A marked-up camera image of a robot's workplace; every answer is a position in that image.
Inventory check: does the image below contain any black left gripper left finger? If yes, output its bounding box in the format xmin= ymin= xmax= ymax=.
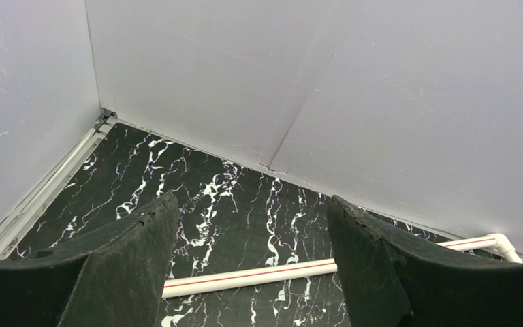
xmin=0 ymin=193 xmax=180 ymax=326

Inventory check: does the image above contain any white PVC pipe frame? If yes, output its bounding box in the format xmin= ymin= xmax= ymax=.
xmin=162 ymin=233 xmax=523 ymax=299

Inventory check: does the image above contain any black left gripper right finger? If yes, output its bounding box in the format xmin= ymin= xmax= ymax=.
xmin=326 ymin=196 xmax=523 ymax=326

